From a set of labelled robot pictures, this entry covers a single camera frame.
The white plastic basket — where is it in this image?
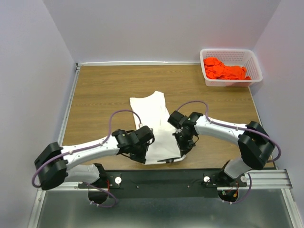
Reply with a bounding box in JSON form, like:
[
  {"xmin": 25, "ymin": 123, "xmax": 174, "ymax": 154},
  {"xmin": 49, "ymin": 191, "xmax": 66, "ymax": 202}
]
[{"xmin": 200, "ymin": 48, "xmax": 263, "ymax": 87}]

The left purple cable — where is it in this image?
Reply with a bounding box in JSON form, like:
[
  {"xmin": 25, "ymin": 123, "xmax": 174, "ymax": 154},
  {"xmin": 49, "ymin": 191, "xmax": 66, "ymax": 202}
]
[{"xmin": 32, "ymin": 110, "xmax": 143, "ymax": 209}]

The aluminium frame rail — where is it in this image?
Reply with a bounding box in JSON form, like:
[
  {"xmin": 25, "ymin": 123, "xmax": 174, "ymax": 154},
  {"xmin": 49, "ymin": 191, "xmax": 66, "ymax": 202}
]
[{"xmin": 28, "ymin": 62, "xmax": 301, "ymax": 228}]

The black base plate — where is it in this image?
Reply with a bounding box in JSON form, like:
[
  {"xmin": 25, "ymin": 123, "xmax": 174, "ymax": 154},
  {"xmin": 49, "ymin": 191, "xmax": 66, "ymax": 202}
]
[{"xmin": 78, "ymin": 169, "xmax": 247, "ymax": 204}]

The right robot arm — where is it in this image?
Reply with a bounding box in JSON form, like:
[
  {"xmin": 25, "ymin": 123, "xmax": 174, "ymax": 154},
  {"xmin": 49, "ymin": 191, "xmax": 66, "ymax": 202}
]
[{"xmin": 168, "ymin": 111, "xmax": 275, "ymax": 186}]

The white t shirt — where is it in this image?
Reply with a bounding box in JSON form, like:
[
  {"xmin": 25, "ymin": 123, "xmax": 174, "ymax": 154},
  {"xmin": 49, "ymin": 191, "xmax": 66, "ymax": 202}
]
[{"xmin": 130, "ymin": 91, "xmax": 186, "ymax": 165}]

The purple cable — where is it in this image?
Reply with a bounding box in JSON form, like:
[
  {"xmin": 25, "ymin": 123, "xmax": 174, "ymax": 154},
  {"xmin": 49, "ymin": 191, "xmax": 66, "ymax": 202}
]
[
  {"xmin": 175, "ymin": 100, "xmax": 283, "ymax": 205},
  {"xmin": 32, "ymin": 110, "xmax": 143, "ymax": 209}
]

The orange t shirt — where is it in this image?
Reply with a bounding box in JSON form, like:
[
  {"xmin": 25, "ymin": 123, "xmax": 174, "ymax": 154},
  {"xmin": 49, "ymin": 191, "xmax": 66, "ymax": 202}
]
[{"xmin": 204, "ymin": 57, "xmax": 251, "ymax": 80}]

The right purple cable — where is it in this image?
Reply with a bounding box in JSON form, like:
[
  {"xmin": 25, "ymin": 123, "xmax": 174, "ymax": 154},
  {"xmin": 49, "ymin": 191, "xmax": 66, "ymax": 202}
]
[{"xmin": 175, "ymin": 100, "xmax": 283, "ymax": 205}]

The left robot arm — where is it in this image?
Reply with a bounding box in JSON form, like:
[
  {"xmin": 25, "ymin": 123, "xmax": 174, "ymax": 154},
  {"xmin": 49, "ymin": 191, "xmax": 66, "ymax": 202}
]
[{"xmin": 32, "ymin": 126, "xmax": 155, "ymax": 190}]

